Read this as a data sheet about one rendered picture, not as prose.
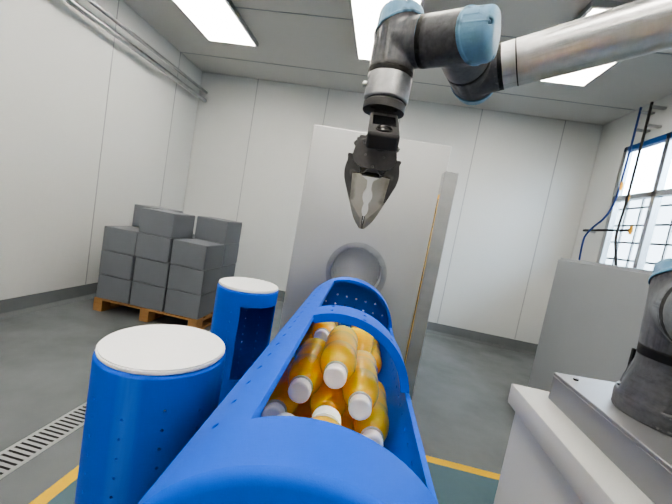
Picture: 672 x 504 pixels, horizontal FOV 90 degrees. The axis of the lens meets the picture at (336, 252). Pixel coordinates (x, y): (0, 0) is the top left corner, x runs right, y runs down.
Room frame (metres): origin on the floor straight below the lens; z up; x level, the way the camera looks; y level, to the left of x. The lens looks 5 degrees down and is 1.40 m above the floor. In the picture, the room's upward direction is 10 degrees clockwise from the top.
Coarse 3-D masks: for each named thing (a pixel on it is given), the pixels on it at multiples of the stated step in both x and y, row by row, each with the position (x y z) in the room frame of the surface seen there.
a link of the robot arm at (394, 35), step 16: (400, 0) 0.55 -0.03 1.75; (384, 16) 0.57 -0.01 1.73; (400, 16) 0.55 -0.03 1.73; (416, 16) 0.54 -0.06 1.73; (384, 32) 0.56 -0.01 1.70; (400, 32) 0.55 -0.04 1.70; (384, 48) 0.56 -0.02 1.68; (400, 48) 0.55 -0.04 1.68; (384, 64) 0.56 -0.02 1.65; (400, 64) 0.55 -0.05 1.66; (416, 64) 0.56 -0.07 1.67
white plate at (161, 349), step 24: (120, 336) 0.78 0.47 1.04; (144, 336) 0.80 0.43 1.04; (168, 336) 0.83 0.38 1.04; (192, 336) 0.86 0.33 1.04; (216, 336) 0.89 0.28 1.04; (120, 360) 0.67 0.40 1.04; (144, 360) 0.69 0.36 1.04; (168, 360) 0.71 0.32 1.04; (192, 360) 0.73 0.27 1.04; (216, 360) 0.76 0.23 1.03
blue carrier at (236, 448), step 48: (336, 288) 1.07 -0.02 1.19; (288, 336) 0.51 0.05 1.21; (384, 336) 0.60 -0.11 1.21; (240, 384) 0.38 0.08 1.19; (384, 384) 0.79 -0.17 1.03; (240, 432) 0.25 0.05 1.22; (288, 432) 0.25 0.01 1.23; (336, 432) 0.25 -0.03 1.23; (192, 480) 0.21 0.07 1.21; (240, 480) 0.21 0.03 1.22; (288, 480) 0.20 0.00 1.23; (336, 480) 0.21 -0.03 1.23; (384, 480) 0.22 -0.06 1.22
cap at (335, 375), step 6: (330, 366) 0.55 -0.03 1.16; (336, 366) 0.54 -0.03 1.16; (342, 366) 0.55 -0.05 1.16; (324, 372) 0.54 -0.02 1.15; (330, 372) 0.54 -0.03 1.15; (336, 372) 0.54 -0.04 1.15; (342, 372) 0.54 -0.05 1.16; (324, 378) 0.54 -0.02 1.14; (330, 378) 0.54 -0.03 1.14; (336, 378) 0.54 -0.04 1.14; (342, 378) 0.54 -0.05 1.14; (330, 384) 0.54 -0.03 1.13; (336, 384) 0.54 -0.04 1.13; (342, 384) 0.54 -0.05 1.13
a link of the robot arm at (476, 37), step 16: (432, 16) 0.53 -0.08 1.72; (448, 16) 0.51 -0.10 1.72; (464, 16) 0.50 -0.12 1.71; (480, 16) 0.49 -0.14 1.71; (496, 16) 0.49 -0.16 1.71; (416, 32) 0.53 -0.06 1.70; (432, 32) 0.52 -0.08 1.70; (448, 32) 0.51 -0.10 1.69; (464, 32) 0.50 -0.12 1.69; (480, 32) 0.49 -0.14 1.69; (496, 32) 0.51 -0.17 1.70; (416, 48) 0.54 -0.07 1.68; (432, 48) 0.53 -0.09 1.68; (448, 48) 0.52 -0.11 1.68; (464, 48) 0.51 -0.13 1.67; (480, 48) 0.50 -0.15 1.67; (496, 48) 0.53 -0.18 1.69; (432, 64) 0.55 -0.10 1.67; (448, 64) 0.54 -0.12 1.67; (464, 64) 0.54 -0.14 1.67; (480, 64) 0.54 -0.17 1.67; (464, 80) 0.59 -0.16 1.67
